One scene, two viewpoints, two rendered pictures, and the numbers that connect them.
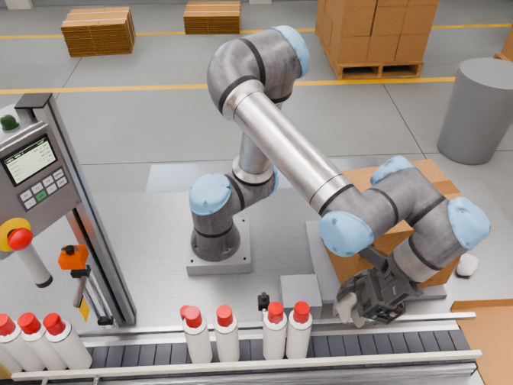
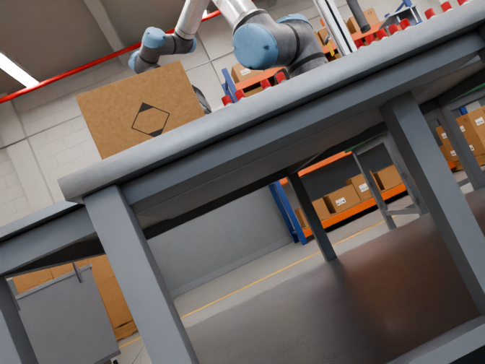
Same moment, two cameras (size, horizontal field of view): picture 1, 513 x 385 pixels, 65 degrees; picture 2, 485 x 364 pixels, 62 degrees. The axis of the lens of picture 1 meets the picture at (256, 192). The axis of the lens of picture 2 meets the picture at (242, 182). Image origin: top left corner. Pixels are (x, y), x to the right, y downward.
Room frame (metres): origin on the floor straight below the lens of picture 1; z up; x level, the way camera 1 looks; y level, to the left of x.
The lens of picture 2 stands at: (1.94, -0.24, 0.65)
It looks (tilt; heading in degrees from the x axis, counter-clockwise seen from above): 4 degrees up; 177
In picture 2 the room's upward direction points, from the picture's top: 25 degrees counter-clockwise
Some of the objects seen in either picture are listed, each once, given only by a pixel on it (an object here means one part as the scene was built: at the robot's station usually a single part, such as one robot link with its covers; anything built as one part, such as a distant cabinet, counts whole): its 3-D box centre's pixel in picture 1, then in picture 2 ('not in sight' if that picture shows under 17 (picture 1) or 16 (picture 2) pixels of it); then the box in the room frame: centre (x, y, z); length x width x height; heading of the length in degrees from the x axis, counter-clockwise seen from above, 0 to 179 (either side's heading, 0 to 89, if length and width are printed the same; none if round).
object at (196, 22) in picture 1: (213, 17); not in sight; (4.94, 0.49, 0.10); 0.64 x 0.52 x 0.20; 89
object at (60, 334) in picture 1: (67, 343); not in sight; (0.43, 0.42, 0.98); 0.05 x 0.05 x 0.20
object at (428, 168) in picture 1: (390, 229); (150, 133); (0.75, -0.37, 0.99); 0.30 x 0.24 x 0.27; 101
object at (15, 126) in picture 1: (8, 122); not in sight; (0.53, 0.38, 1.49); 0.03 x 0.03 x 0.02
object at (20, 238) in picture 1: (18, 237); not in sight; (0.43, 0.39, 1.33); 0.04 x 0.03 x 0.04; 147
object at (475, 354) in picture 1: (250, 366); not in sight; (0.41, 0.02, 0.91); 1.07 x 0.01 x 0.02; 92
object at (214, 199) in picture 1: (213, 202); (294, 42); (0.81, 0.12, 1.04); 0.13 x 0.12 x 0.14; 128
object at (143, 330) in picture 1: (249, 325); not in sight; (0.48, 0.02, 0.96); 1.07 x 0.01 x 0.01; 92
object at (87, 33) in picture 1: (100, 30); not in sight; (4.39, 1.67, 0.16); 0.64 x 0.53 x 0.31; 97
